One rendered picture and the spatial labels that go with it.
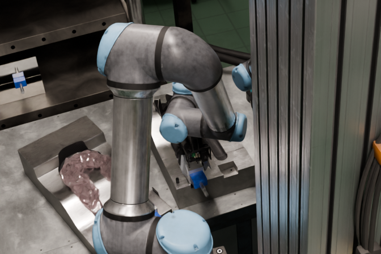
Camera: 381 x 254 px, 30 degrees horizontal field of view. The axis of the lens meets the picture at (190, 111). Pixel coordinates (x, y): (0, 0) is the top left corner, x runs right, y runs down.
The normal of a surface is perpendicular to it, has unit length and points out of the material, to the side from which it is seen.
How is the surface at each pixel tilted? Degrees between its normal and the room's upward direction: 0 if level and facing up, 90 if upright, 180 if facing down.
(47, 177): 0
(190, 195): 90
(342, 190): 90
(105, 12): 0
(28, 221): 0
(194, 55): 61
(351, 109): 90
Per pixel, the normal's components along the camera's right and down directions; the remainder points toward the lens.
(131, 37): -0.20, -0.40
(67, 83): -0.08, -0.76
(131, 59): -0.25, 0.25
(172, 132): -0.27, 0.64
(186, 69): 0.29, 0.55
